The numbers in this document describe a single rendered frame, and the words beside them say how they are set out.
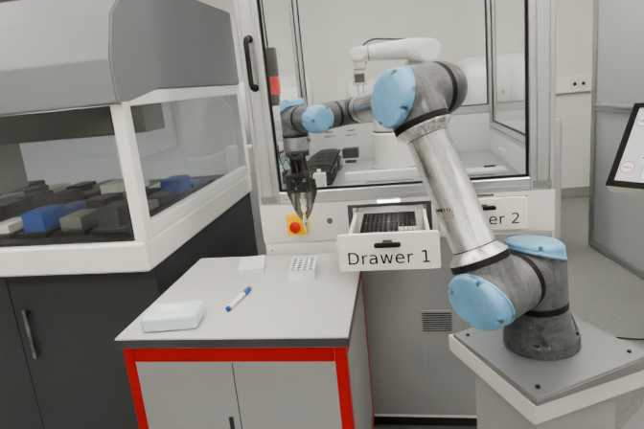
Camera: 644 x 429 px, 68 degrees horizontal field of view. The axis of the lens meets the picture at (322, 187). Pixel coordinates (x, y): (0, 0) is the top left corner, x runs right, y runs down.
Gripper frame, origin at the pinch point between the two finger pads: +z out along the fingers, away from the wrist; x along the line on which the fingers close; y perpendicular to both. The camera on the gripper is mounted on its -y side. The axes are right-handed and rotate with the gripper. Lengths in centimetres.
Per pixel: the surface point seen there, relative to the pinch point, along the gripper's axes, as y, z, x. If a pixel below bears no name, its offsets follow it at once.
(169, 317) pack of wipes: 29.0, 17.2, -35.0
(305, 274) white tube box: 2.2, 18.9, -1.5
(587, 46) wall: -342, -48, 244
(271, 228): -26.0, 11.8, -15.9
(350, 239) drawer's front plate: 10.6, 5.7, 13.7
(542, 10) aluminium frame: -18, -54, 78
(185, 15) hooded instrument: -66, -71, -49
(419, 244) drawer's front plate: 12.4, 7.9, 33.0
